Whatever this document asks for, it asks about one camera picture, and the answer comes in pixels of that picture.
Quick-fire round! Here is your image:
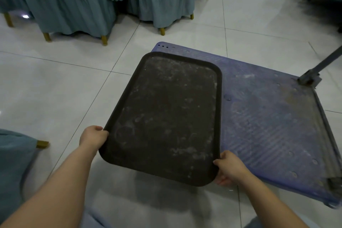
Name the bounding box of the black tray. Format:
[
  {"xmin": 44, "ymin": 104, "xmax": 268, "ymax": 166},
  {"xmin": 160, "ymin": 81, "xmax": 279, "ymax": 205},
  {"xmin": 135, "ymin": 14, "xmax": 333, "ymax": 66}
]
[{"xmin": 99, "ymin": 51, "xmax": 223, "ymax": 187}]

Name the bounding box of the grey metal cart handle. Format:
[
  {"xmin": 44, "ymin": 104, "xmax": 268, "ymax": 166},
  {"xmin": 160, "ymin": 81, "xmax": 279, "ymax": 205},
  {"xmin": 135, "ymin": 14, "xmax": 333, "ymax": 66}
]
[{"xmin": 297, "ymin": 46, "xmax": 342, "ymax": 194}]

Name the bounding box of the person's left forearm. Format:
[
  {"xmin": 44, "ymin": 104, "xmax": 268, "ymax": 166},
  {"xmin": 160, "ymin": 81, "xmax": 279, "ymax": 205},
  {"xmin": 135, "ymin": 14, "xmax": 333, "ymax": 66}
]
[{"xmin": 0, "ymin": 144, "xmax": 99, "ymax": 228}]

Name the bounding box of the person's right hand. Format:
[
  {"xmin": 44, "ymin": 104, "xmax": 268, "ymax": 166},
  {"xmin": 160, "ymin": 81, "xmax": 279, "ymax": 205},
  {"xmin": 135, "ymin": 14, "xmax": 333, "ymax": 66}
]
[{"xmin": 213, "ymin": 150, "xmax": 252, "ymax": 186}]

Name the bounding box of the person's right forearm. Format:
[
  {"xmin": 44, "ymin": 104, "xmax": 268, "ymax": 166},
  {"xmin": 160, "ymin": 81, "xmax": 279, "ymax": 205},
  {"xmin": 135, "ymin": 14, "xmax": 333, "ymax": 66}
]
[{"xmin": 236, "ymin": 171, "xmax": 310, "ymax": 228}]

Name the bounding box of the blue platform cart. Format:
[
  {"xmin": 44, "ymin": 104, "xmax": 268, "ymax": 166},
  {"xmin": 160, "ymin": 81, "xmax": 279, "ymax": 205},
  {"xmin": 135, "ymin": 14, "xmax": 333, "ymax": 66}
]
[{"xmin": 151, "ymin": 42, "xmax": 342, "ymax": 209}]

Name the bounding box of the person's left hand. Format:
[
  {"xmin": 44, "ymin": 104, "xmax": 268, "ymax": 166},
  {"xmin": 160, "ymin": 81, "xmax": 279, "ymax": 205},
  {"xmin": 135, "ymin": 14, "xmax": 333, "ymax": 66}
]
[{"xmin": 79, "ymin": 125, "xmax": 109, "ymax": 154}]

